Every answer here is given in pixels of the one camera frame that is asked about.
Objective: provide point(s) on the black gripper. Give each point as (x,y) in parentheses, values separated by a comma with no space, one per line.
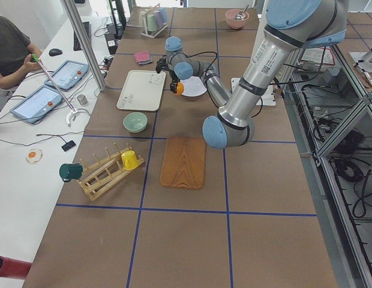
(174,81)

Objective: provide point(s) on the orange fruit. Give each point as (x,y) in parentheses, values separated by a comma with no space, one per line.
(180,88)

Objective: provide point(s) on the white round plate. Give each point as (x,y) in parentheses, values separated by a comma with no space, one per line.
(193,87)

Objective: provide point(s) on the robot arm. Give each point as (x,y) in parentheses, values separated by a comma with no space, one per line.
(290,25)

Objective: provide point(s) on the cream bear tray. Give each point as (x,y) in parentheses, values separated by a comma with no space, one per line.
(142,90)

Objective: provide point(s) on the pink and grey cloth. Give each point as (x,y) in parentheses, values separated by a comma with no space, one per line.
(143,58)

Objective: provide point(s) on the green bowl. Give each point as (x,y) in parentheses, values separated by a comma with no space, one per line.
(135,122)

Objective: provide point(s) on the white cup rack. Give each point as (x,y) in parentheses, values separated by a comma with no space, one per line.
(143,21)

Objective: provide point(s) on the purple pastel cup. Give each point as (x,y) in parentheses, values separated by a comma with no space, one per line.
(158,18)

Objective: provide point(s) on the green pastel cup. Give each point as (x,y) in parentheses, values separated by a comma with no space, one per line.
(151,23)

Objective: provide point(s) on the blue pastel cup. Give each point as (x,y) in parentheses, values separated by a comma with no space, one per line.
(163,13)

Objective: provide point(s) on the wooden cutting board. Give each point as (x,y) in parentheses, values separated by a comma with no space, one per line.
(184,163)

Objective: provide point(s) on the pink bowl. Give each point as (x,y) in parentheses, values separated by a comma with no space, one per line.
(235,24)

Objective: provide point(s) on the yellow cup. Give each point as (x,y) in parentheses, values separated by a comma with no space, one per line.
(129,159)

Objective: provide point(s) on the metal scoop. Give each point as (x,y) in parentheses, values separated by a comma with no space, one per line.
(241,15)

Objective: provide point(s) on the upper teach pendant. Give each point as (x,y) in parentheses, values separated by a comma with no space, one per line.
(69,74)

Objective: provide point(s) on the teach pendant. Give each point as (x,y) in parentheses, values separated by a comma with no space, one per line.
(69,74)
(37,105)

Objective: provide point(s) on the small black device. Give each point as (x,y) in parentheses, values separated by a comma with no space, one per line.
(68,145)

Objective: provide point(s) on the wooden dish rack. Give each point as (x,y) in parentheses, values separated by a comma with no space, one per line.
(104,173)

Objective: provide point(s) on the black computer mouse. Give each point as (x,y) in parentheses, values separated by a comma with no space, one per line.
(55,52)

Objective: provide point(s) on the dark green cup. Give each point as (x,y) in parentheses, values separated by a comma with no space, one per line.
(69,172)

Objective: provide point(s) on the lower teach pendant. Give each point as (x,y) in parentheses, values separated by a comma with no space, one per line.
(37,105)

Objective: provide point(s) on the fried egg toy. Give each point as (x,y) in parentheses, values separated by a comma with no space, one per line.
(34,156)

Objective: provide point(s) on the seated person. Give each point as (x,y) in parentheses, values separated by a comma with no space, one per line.
(16,50)

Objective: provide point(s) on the red cylinder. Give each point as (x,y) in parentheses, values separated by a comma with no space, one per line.
(14,268)

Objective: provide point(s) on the aluminium frame post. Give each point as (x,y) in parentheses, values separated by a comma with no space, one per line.
(78,28)

